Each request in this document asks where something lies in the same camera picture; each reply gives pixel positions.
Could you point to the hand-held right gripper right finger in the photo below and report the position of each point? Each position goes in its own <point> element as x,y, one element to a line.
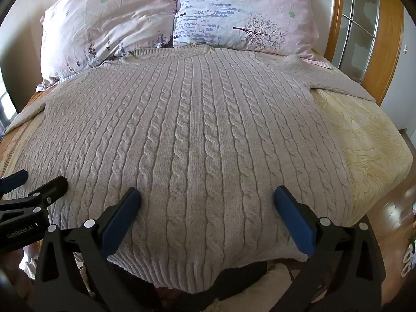
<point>294,221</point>

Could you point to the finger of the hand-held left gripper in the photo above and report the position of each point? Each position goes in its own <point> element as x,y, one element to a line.
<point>14,182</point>
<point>39,198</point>

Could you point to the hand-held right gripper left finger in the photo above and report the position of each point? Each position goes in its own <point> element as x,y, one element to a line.
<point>122,221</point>

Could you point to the pink floral cloth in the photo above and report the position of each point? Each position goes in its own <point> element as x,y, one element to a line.
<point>31,260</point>

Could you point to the window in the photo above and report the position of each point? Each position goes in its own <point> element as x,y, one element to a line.
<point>3,104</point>

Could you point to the yellow patterned bedspread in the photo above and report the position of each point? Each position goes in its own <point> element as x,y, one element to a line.
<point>364,143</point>

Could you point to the light slipper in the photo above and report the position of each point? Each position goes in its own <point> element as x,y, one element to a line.
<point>408,260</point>

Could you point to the pink floral pillow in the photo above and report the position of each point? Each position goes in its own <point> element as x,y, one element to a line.
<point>110,19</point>

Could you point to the wooden headboard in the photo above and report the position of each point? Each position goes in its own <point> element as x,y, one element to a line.
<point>386,39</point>

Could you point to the frosted glass headboard panel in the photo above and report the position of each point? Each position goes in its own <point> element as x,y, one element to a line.
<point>357,22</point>

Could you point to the pink pillow with tree print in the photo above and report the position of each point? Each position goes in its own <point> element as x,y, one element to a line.
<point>247,9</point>

